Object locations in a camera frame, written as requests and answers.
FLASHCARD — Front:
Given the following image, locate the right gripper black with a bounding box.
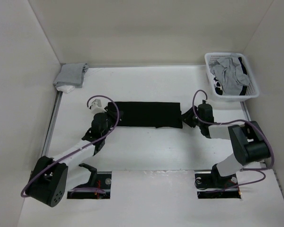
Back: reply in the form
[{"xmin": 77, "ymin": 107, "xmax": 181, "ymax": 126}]
[{"xmin": 178, "ymin": 105, "xmax": 204, "ymax": 128}]

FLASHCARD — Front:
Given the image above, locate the black tank top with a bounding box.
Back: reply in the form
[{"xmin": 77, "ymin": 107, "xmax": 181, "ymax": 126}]
[{"xmin": 106, "ymin": 102, "xmax": 183, "ymax": 129}]

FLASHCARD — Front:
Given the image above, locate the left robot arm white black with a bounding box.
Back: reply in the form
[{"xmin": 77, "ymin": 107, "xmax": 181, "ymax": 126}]
[{"xmin": 21, "ymin": 107, "xmax": 124, "ymax": 207}]

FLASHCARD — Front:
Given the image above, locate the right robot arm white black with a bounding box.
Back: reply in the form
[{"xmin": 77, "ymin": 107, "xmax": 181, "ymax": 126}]
[{"xmin": 181, "ymin": 102, "xmax": 273, "ymax": 191}]

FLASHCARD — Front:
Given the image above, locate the folded grey tank top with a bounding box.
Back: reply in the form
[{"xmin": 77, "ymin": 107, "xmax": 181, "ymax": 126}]
[{"xmin": 53, "ymin": 63, "xmax": 89, "ymax": 88}]

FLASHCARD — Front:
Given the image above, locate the crumpled grey tank top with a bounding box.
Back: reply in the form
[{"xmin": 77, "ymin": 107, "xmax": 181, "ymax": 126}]
[{"xmin": 209, "ymin": 53, "xmax": 250, "ymax": 94}]

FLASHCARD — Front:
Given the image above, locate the black white garment in basket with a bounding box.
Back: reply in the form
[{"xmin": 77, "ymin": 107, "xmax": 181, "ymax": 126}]
[{"xmin": 212, "ymin": 56, "xmax": 249, "ymax": 96}]

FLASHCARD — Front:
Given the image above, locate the white plastic laundry basket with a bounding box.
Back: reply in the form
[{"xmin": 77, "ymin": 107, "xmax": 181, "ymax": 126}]
[{"xmin": 204, "ymin": 52, "xmax": 259, "ymax": 102}]

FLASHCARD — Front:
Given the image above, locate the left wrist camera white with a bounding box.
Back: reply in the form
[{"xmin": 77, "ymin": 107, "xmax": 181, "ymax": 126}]
[{"xmin": 89, "ymin": 99, "xmax": 105, "ymax": 114}]

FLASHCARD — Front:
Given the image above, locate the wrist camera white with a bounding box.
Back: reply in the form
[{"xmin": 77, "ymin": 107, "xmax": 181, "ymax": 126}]
[
  {"xmin": 89, "ymin": 99, "xmax": 105, "ymax": 114},
  {"xmin": 202, "ymin": 100, "xmax": 209, "ymax": 105}
]

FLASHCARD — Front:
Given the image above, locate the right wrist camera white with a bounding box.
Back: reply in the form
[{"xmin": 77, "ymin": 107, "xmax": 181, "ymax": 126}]
[{"xmin": 202, "ymin": 100, "xmax": 209, "ymax": 105}]

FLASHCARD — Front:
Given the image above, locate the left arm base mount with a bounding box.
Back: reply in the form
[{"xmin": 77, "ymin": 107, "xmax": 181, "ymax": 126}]
[{"xmin": 66, "ymin": 172, "xmax": 112, "ymax": 200}]

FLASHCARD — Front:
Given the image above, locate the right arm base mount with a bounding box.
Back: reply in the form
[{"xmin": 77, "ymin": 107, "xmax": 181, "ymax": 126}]
[{"xmin": 195, "ymin": 172, "xmax": 241, "ymax": 199}]

